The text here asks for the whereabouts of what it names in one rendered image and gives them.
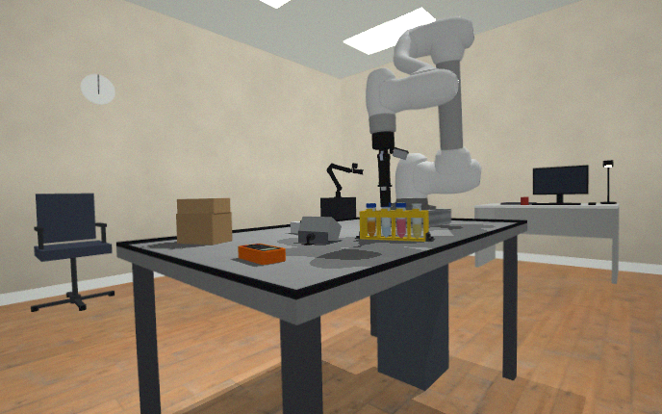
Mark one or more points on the yellow rack with four tubes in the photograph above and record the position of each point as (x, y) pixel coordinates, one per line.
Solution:
(399, 213)

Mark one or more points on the brown cardboard box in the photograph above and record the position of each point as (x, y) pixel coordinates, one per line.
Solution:
(198, 225)

